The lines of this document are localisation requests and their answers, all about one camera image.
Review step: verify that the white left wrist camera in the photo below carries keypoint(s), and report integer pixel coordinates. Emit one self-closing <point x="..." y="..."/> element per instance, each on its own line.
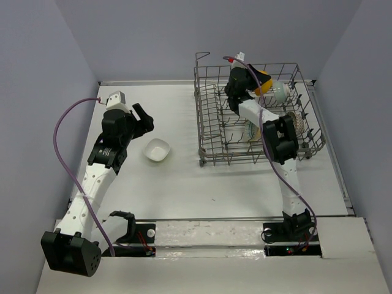
<point x="116" y="101"/>

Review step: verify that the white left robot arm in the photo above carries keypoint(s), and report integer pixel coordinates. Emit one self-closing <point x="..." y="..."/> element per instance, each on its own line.
<point x="77" y="243"/>

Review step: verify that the grey wire dish rack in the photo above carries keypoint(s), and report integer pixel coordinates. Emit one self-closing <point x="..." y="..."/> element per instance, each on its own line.
<point x="221" y="131"/>

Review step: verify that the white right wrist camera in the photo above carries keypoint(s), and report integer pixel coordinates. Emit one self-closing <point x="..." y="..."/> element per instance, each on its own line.
<point x="239" y="58"/>

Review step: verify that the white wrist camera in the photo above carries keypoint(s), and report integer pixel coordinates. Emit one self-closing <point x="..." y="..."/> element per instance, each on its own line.
<point x="116" y="101"/>
<point x="239" y="58"/>

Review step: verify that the white square bowl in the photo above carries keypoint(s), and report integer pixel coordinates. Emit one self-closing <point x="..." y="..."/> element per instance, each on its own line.
<point x="156" y="150"/>

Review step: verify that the blue yellow patterned bowl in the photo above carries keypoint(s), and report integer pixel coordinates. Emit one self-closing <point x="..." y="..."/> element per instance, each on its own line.
<point x="251" y="132"/>

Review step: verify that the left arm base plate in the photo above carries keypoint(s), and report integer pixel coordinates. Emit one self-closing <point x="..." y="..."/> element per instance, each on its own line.
<point x="138" y="243"/>

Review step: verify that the orange yellow bowl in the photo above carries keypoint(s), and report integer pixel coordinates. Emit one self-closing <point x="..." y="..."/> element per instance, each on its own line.
<point x="266" y="84"/>

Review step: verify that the brown patterned bowl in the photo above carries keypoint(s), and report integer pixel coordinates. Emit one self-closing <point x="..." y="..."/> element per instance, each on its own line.
<point x="298" y="122"/>

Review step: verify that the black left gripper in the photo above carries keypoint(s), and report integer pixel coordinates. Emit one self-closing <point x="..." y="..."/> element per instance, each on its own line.
<point x="145" y="124"/>

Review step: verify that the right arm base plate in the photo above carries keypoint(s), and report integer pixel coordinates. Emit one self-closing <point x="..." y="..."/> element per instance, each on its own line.
<point x="280" y="244"/>

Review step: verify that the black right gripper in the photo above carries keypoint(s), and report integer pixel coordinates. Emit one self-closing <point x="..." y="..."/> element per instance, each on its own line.
<point x="255" y="84"/>

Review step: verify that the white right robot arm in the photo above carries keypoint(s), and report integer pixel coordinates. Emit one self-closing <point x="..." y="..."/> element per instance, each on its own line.
<point x="280" y="145"/>

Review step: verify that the teal green bowl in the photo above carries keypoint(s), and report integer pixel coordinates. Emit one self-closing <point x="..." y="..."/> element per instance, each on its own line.
<point x="281" y="91"/>

